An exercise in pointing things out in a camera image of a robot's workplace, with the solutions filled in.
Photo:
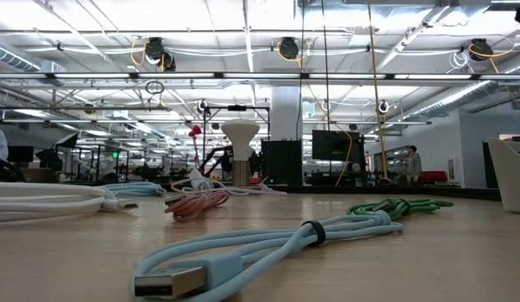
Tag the translucent plastic bin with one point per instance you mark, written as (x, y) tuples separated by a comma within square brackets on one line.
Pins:
[(513, 176)]

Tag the black aluminium table frame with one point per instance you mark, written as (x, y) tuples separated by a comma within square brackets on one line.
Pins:
[(369, 189)]

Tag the small black monitor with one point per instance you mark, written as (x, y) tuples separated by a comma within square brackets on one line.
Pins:
[(17, 154)]

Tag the background black frame rig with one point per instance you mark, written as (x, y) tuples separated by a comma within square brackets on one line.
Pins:
[(237, 107)]

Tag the small red object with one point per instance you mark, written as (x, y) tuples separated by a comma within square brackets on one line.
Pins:
[(195, 131)]

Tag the black cabinet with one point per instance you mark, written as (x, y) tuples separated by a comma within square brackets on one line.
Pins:
[(281, 163)]

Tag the large black monitor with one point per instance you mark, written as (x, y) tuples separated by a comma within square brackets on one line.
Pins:
[(335, 147)]

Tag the red box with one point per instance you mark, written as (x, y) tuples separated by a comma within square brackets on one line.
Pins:
[(434, 175)]

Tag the silver lamp with white shade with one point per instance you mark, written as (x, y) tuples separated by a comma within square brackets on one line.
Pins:
[(240, 138)]

